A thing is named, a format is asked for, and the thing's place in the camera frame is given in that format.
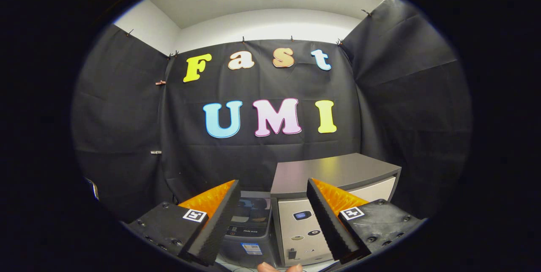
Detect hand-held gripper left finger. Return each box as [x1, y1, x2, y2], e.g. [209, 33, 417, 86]
[126, 180, 241, 267]

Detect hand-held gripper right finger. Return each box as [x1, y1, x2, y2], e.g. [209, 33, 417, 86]
[306, 178, 426, 264]

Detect dark washing machine lid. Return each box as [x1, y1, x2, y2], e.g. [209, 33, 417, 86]
[230, 191, 272, 228]

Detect grey washing machine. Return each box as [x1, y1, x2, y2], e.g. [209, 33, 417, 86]
[218, 191, 281, 268]

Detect grey cabinet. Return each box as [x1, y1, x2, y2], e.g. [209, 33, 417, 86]
[270, 153, 402, 267]

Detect black backdrop cloth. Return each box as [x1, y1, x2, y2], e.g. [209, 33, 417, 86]
[72, 0, 472, 224]

